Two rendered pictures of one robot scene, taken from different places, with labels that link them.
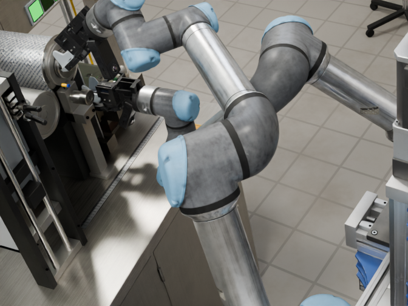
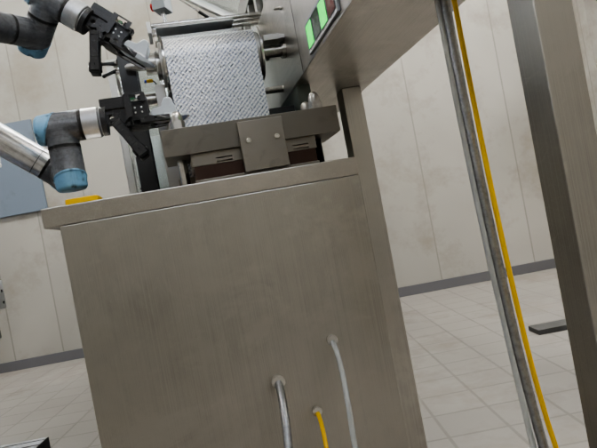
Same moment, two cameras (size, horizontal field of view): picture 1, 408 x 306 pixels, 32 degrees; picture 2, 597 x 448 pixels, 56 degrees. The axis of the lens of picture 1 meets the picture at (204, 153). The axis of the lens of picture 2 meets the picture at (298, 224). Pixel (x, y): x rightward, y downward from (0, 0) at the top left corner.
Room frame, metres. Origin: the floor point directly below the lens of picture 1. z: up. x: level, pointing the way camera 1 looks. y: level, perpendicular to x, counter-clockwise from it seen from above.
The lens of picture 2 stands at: (2.82, -0.57, 0.78)
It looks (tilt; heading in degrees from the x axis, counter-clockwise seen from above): 0 degrees down; 135
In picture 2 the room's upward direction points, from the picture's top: 11 degrees counter-clockwise
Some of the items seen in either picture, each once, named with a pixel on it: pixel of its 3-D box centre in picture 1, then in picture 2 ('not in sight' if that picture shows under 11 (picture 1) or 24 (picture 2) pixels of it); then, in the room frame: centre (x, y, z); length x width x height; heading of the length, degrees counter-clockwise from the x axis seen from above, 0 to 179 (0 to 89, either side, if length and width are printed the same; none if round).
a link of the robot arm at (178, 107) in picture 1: (176, 105); (59, 129); (1.48, 0.04, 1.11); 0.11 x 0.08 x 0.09; 55
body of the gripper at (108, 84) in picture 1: (122, 93); (126, 115); (1.57, 0.17, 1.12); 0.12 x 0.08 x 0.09; 55
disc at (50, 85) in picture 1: (60, 62); (164, 65); (1.59, 0.30, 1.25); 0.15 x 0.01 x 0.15; 146
